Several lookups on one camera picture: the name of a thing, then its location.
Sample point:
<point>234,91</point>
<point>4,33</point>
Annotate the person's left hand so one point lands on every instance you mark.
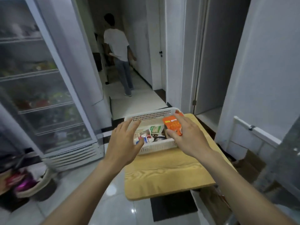
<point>120,147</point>

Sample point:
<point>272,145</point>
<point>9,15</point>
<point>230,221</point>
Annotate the person's right hand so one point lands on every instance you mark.
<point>192,138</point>

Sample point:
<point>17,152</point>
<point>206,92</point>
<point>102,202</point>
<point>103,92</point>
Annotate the person's left thumb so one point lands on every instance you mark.
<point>140,142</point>

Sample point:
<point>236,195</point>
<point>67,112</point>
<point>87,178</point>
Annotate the person's right thumb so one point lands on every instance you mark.
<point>171,136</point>

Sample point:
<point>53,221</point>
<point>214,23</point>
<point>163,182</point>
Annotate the orange snack packet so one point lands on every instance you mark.
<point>172,124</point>

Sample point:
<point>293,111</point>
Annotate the person's right forearm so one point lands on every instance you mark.
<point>239,189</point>

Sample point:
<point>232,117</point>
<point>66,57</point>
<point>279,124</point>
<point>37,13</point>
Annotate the person's left forearm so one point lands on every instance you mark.
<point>82,192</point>

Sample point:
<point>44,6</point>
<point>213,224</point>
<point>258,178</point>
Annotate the red and white packet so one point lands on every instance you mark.
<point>141,138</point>

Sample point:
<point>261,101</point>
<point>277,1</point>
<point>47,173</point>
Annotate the green and white packet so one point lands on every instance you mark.
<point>156,130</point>

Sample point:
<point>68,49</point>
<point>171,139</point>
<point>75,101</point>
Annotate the small orange packet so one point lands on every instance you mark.
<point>179,112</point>

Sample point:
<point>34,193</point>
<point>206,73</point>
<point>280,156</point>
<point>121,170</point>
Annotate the white plastic basket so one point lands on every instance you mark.
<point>152,114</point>

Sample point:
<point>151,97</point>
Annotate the black stand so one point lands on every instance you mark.
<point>106,65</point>

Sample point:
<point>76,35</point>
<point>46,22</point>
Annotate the brown cardboard box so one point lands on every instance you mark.
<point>252,165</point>

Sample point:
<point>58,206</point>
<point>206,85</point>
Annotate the beige bag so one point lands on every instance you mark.
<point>41,185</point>

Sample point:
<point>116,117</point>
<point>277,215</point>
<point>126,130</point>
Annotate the glass door display fridge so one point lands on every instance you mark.
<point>42,91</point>

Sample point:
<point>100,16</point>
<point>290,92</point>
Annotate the pink plastic bag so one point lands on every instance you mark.
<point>23,185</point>

